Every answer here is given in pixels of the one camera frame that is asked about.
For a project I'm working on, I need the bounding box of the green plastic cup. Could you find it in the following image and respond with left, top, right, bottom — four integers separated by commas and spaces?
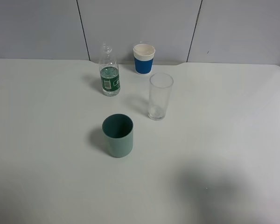
102, 113, 133, 158

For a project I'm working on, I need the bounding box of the clear bottle with green label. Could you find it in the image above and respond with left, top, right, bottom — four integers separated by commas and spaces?
98, 43, 120, 97

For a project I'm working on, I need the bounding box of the white cup with blue sleeve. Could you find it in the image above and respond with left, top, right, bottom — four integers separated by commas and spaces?
133, 42, 155, 75

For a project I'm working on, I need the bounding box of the tall clear drinking glass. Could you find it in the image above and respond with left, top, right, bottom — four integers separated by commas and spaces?
148, 73, 174, 121

